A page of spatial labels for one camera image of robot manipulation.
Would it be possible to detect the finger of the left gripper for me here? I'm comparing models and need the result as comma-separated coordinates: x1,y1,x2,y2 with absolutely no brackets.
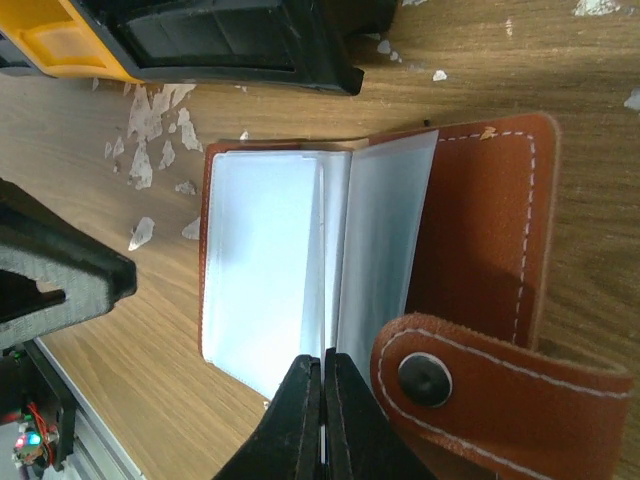
1,180,137,349

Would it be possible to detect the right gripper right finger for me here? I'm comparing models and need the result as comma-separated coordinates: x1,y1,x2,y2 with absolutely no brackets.
324,348,435,480

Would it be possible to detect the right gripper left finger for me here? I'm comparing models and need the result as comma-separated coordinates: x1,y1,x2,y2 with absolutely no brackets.
216,355,321,480

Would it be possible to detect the brown leather card holder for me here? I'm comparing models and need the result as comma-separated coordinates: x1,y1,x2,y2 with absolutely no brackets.
199,113,634,479

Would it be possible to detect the white paper scrap pile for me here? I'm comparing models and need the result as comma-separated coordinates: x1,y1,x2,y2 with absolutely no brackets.
104,83,204,190

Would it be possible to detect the orange bin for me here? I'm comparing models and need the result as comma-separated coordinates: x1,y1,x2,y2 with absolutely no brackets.
1,0,139,83

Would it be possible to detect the black bin right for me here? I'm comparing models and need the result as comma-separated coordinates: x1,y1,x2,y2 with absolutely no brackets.
73,0,399,96

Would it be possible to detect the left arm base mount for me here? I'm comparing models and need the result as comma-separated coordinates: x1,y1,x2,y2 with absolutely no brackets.
1,341,77,478

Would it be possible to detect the aluminium rail frame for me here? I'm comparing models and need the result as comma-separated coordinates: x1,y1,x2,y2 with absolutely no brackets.
35,338,145,480

